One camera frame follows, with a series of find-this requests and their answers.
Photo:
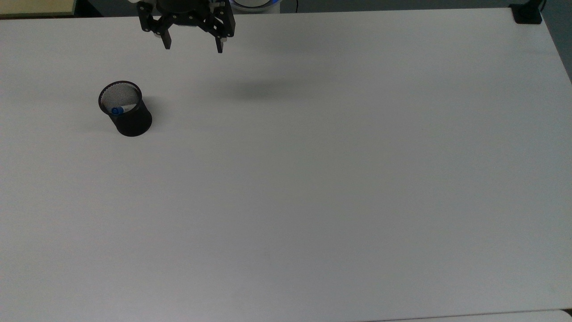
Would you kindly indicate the black table clamp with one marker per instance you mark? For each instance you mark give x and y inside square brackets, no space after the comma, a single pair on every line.
[527,15]

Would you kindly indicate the beige board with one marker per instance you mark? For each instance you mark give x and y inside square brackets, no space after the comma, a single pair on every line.
[35,6]

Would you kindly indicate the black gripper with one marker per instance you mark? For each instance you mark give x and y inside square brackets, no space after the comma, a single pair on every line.
[183,13]

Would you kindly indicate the black mesh pen cup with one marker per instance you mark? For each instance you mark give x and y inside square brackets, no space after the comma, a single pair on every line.
[134,125]

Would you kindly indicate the white marker blue cap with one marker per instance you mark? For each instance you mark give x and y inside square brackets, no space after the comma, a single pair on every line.
[117,110]

